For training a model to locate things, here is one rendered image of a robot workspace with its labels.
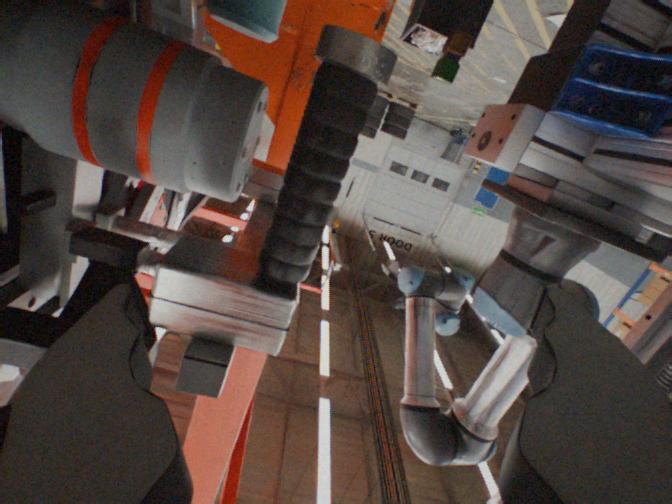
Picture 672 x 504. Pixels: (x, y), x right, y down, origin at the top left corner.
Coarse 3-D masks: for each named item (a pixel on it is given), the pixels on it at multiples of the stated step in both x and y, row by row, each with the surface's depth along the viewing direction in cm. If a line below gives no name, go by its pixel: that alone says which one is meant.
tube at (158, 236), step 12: (108, 204) 42; (96, 216) 40; (108, 216) 40; (120, 216) 42; (108, 228) 40; (120, 228) 41; (132, 228) 41; (144, 228) 42; (156, 228) 42; (168, 228) 43; (144, 240) 42; (156, 240) 42; (168, 240) 42; (216, 240) 45
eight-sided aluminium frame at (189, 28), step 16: (160, 0) 48; (176, 0) 49; (192, 0) 47; (160, 16) 50; (176, 16) 50; (192, 16) 49; (160, 32) 51; (176, 32) 51; (192, 32) 51; (128, 176) 55; (112, 192) 53; (128, 192) 56; (144, 192) 54; (160, 192) 58; (144, 208) 54; (16, 288) 38; (0, 304) 36; (16, 304) 37; (32, 304) 40; (48, 304) 38; (0, 368) 30; (16, 368) 33
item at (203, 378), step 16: (256, 208) 50; (272, 208) 53; (256, 224) 45; (240, 240) 39; (256, 240) 40; (192, 352) 22; (208, 352) 22; (224, 352) 23; (192, 368) 22; (208, 368) 22; (224, 368) 22; (176, 384) 22; (192, 384) 22; (208, 384) 22
